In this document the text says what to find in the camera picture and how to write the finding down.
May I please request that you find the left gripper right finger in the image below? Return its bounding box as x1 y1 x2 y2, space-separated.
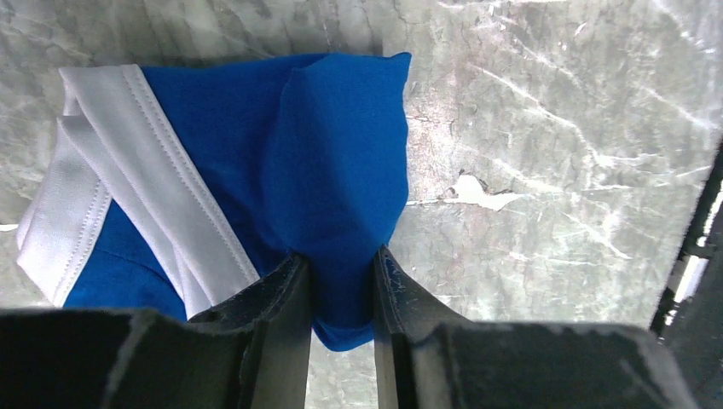
373 248 697 408

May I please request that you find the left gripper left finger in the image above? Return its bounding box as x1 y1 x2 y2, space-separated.
1 255 311 408

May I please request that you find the blue underwear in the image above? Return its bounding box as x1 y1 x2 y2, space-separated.
16 53 412 351

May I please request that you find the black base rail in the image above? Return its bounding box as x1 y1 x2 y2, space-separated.
651 149 722 408

